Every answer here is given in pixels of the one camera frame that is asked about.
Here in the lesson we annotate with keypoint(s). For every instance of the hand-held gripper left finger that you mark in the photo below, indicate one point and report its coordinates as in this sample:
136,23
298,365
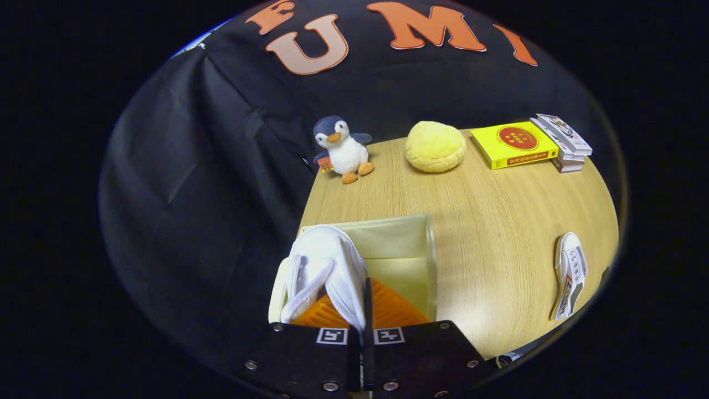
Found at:
299,354

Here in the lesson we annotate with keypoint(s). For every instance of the yellow book with red circle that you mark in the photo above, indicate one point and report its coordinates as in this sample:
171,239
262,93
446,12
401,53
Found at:
512,144

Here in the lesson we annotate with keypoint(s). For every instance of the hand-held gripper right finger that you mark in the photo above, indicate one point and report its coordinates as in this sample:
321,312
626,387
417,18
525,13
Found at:
421,354

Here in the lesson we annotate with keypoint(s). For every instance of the cream fabric storage box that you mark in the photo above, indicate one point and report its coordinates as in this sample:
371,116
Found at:
388,244

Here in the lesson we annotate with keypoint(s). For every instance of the grey and white penguin plush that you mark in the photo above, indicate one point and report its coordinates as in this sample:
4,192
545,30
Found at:
344,152

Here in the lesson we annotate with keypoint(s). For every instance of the yellow bun-shaped plush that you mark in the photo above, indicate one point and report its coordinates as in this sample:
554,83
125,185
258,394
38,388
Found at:
435,147

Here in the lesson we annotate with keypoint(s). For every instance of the white paperback book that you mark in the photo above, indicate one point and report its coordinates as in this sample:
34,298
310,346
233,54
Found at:
568,166
571,157

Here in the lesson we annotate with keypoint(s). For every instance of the white canvas shoe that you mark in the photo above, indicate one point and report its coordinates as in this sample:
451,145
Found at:
570,266
327,249

